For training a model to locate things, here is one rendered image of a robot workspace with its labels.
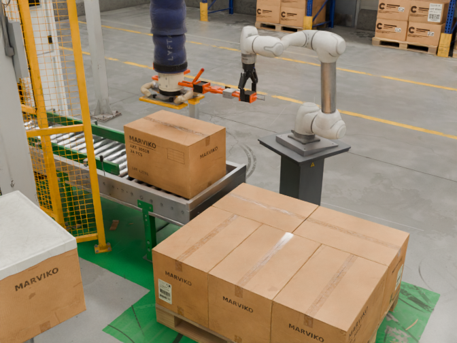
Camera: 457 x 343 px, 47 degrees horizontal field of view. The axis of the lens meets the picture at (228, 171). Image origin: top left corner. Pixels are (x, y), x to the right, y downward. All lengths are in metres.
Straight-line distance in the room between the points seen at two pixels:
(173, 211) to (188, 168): 0.31
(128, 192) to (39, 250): 1.50
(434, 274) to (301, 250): 1.26
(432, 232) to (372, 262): 1.51
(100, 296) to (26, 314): 1.27
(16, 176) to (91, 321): 1.01
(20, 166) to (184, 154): 0.99
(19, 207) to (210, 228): 1.16
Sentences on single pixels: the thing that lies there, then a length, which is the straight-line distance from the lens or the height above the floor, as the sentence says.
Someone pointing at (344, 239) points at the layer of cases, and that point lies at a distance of 3.22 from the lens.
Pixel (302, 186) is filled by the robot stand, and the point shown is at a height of 0.45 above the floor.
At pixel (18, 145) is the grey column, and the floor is 1.08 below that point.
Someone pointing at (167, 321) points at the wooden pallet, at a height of 0.05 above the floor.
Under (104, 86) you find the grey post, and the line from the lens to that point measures 6.61.
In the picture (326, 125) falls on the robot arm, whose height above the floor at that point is 0.97.
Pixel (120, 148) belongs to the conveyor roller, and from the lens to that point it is 4.44.
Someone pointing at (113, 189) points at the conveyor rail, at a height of 0.50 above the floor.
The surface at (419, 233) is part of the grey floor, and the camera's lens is 4.46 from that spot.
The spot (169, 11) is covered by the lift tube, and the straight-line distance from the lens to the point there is 3.38.
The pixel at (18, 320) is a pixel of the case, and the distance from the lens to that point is 2.47.
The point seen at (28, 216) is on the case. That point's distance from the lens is 2.63.
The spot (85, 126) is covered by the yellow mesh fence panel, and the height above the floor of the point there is 1.00.
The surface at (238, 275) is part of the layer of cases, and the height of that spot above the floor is 0.54.
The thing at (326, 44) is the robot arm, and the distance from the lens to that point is 3.43.
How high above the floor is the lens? 2.30
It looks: 27 degrees down
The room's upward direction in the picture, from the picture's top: straight up
